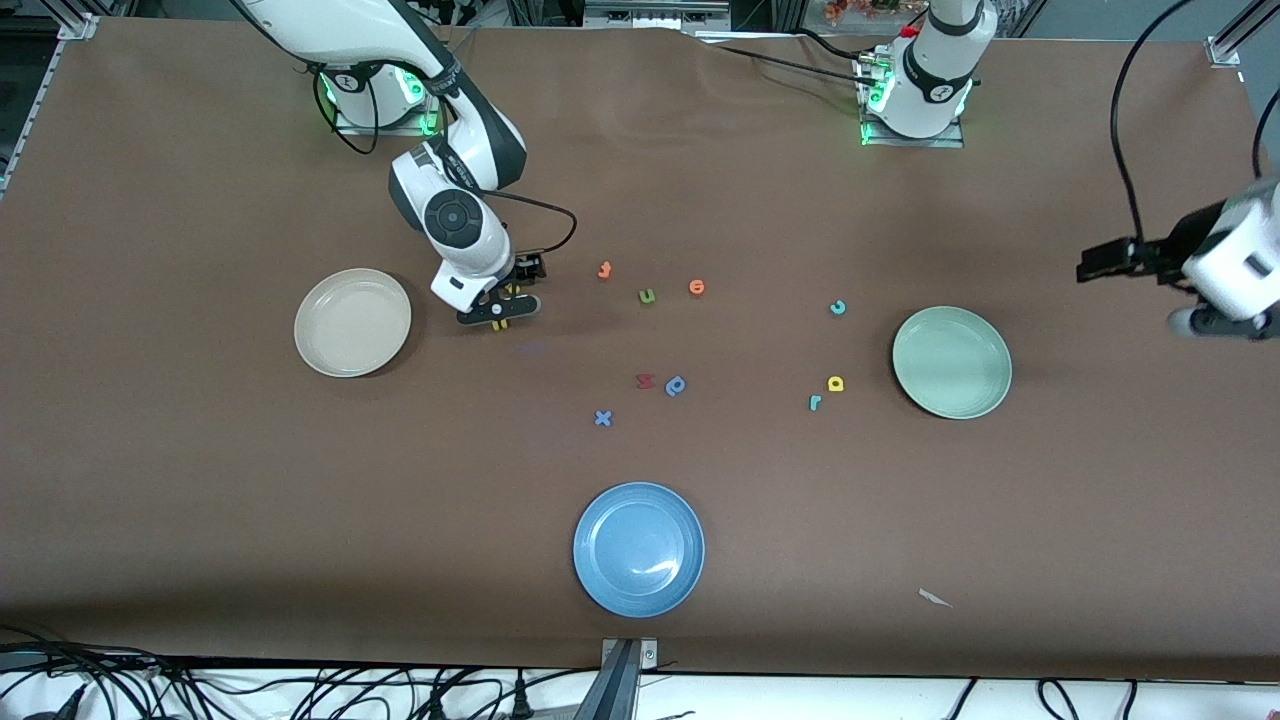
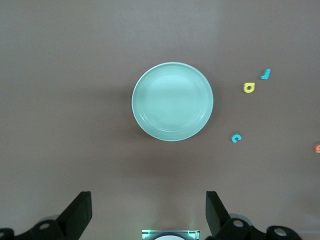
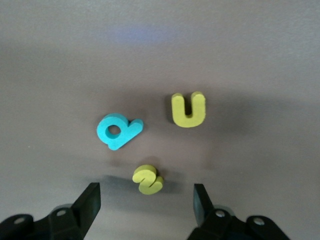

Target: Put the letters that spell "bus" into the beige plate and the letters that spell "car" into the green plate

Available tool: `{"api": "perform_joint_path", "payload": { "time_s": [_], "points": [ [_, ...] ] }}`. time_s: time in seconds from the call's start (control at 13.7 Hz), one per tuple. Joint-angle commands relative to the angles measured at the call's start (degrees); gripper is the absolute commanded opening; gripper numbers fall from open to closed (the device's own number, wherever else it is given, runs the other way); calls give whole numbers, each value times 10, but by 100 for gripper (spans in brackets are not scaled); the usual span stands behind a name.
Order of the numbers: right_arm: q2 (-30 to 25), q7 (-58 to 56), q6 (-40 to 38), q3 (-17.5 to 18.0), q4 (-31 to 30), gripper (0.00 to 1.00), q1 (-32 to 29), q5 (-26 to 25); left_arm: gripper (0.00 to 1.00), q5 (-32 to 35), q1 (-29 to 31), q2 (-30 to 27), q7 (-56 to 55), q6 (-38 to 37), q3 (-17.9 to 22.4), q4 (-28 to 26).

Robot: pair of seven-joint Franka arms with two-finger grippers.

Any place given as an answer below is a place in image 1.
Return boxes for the pale beige plate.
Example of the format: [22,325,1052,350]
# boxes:
[294,268,413,379]

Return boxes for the pale green plate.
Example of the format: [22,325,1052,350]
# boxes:
[892,306,1013,420]

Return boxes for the brown table cover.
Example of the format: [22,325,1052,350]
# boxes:
[0,18,1280,683]

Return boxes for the grey power strip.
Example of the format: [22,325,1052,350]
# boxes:
[583,0,733,29]

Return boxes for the blue plate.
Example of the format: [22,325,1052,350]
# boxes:
[573,482,706,619]

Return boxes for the orange patterned object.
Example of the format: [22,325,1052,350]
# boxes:
[823,0,901,27]

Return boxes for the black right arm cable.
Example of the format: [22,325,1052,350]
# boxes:
[315,60,579,259]

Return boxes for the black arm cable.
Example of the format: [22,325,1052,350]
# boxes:
[1110,0,1280,246]
[315,60,579,259]

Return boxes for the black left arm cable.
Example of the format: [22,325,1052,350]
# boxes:
[1110,0,1280,246]

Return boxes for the aluminium frame profile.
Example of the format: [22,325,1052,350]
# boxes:
[1205,0,1280,69]
[0,12,99,201]

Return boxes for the black base cable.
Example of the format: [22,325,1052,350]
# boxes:
[695,28,881,86]

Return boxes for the metal mount bracket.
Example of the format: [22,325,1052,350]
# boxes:
[600,637,660,671]

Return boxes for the dark camera support beam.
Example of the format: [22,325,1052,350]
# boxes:
[572,640,641,720]

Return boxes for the tangled black cables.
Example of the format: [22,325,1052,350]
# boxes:
[0,625,561,720]

